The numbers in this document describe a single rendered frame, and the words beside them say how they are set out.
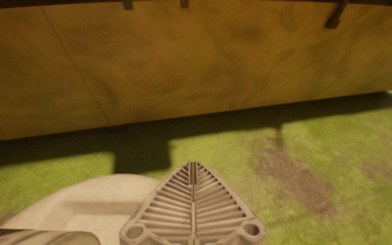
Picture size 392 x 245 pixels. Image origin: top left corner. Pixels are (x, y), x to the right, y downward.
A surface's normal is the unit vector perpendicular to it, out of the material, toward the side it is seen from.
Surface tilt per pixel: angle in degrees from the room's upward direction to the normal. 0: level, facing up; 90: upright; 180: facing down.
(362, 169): 0
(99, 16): 90
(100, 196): 1
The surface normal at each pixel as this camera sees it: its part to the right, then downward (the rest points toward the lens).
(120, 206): 0.03, 0.44
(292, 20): 0.19, 0.72
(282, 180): 0.01, -0.69
